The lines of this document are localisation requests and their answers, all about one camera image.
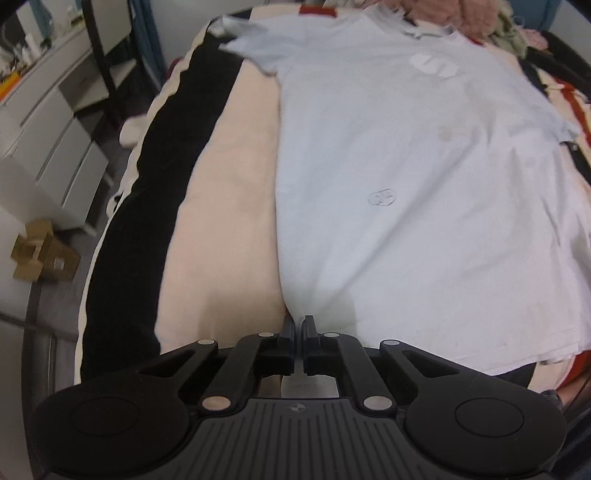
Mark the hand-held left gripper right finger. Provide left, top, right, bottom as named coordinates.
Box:
left=301, top=315, right=459, bottom=412

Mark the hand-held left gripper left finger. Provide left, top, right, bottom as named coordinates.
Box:
left=137, top=316, right=296, bottom=412

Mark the light blue t-shirt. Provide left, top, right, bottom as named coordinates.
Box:
left=217, top=11, right=591, bottom=377

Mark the pile of pale clothes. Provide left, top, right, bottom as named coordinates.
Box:
left=484, top=8, right=548, bottom=58

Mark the cream black striped blanket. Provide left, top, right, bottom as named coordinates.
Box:
left=75, top=0, right=591, bottom=398

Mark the brown cardboard box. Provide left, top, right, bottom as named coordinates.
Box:
left=11, top=219, right=82, bottom=283

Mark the white slipper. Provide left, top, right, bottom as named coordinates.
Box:
left=119, top=115, right=151, bottom=149

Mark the grey drawer cabinet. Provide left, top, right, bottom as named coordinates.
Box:
left=0, top=28, right=110, bottom=237

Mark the teal cloth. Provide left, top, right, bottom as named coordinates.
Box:
left=129, top=0, right=168, bottom=86

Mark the black chair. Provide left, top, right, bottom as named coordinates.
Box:
left=81, top=0, right=168, bottom=136

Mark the pink fluffy cloth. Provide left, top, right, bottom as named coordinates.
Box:
left=387, top=0, right=505, bottom=38

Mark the orange box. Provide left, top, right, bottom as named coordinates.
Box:
left=0, top=74, right=22, bottom=105

